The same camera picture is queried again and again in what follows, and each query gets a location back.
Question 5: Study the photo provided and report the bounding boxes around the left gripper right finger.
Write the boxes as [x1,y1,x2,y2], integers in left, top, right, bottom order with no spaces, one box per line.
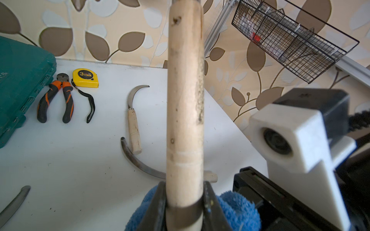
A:
[201,181,232,231]

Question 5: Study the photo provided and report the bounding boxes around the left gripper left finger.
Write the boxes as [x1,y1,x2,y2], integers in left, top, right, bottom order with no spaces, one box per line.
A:
[136,182,167,231]

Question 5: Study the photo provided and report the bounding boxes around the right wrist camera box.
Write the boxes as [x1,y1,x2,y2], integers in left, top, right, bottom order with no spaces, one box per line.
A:
[248,88,356,231]

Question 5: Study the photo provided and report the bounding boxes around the red item in basket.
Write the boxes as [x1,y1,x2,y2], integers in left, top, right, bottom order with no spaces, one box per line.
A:
[251,32,261,43]

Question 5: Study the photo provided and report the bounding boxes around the green plastic tool case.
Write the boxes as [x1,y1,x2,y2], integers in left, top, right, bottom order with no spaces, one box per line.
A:
[1,37,57,147]

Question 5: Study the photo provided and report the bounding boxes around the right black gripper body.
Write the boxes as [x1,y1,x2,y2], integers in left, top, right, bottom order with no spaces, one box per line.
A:
[232,166,370,231]

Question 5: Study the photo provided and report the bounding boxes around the yellow black tape measure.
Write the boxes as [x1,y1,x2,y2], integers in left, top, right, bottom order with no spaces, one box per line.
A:
[71,68,99,124]

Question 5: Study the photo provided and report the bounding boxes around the black red handled pliers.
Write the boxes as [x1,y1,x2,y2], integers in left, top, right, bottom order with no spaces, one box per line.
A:
[37,73,75,124]

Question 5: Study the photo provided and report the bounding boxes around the sickle wooden handle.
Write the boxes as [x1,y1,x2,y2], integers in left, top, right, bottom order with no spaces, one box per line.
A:
[127,84,150,156]
[0,185,31,228]
[166,1,204,231]
[120,137,219,184]

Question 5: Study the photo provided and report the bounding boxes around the right wall wire basket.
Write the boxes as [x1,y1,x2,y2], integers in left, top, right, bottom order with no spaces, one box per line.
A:
[232,1,359,83]

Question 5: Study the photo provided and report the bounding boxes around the blue microfiber rag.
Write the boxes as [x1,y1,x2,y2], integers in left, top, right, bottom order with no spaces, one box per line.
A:
[125,186,262,231]

